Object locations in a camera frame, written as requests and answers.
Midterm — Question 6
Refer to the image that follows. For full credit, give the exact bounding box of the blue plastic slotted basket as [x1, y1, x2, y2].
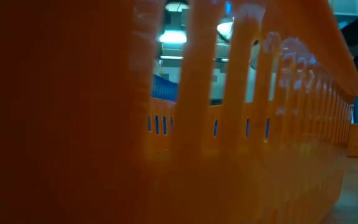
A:
[147, 73, 272, 139]

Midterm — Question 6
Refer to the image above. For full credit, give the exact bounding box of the round ceiling lamp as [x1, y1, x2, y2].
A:
[216, 21, 234, 40]
[165, 1, 190, 12]
[158, 29, 188, 44]

